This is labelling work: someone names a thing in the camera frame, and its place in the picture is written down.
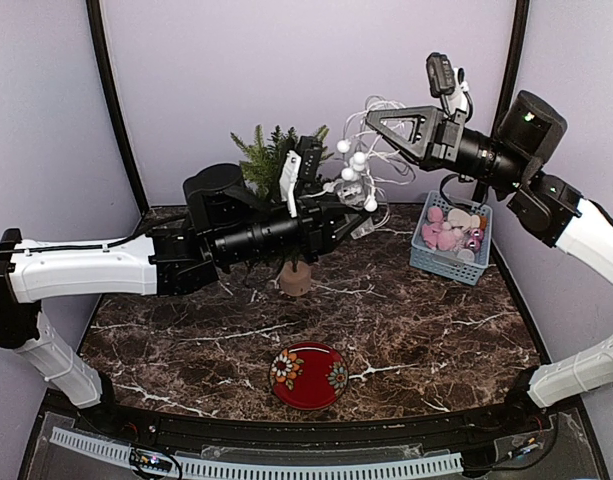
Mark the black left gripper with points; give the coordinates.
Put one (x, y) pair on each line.
(318, 219)

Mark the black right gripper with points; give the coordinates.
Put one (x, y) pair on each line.
(434, 141)

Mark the white ball string lights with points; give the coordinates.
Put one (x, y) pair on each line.
(367, 168)

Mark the small green christmas tree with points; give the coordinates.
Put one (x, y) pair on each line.
(262, 166)

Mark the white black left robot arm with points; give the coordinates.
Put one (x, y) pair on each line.
(224, 223)

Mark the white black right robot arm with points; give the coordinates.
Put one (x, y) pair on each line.
(546, 206)

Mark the pink fluffy pompom ornament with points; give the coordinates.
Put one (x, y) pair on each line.
(435, 215)

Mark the white felt ornament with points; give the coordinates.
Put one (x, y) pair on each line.
(462, 219)

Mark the pink felt ornament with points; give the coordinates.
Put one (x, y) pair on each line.
(437, 237)

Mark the light blue plastic basket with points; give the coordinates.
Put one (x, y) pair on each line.
(446, 263)

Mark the pink glitter bauble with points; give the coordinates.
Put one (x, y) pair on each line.
(473, 244)
(476, 234)

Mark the white knitted ball ornament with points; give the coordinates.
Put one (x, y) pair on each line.
(466, 255)

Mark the red floral plate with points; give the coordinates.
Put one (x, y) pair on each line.
(308, 376)

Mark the small circuit board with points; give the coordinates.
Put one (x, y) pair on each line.
(144, 459)

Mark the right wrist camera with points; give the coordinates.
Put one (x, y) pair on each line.
(448, 85)

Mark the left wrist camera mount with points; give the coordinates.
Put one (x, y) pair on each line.
(300, 166)

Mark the white slotted cable duct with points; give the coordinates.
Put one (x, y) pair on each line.
(187, 466)

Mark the black front rail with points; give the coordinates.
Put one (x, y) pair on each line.
(470, 426)

